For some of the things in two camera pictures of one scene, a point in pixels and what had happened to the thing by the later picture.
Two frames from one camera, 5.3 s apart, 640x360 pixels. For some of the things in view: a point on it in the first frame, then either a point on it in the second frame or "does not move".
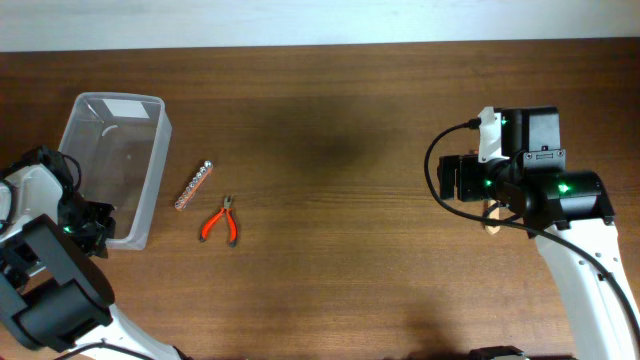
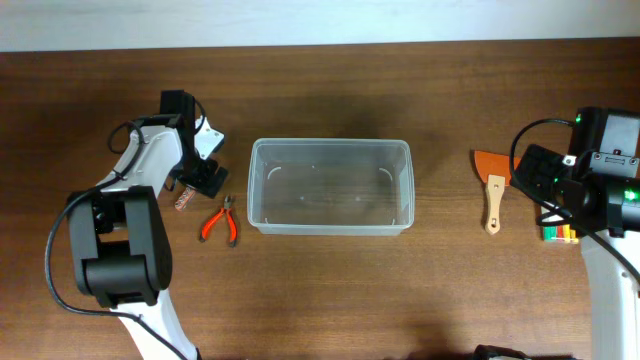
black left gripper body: (92, 218) to (196, 172)
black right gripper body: (474, 181) to (548, 176)
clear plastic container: (121, 143) to (330, 187)
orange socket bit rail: (193, 186) does not move
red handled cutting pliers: (228, 202) does not move
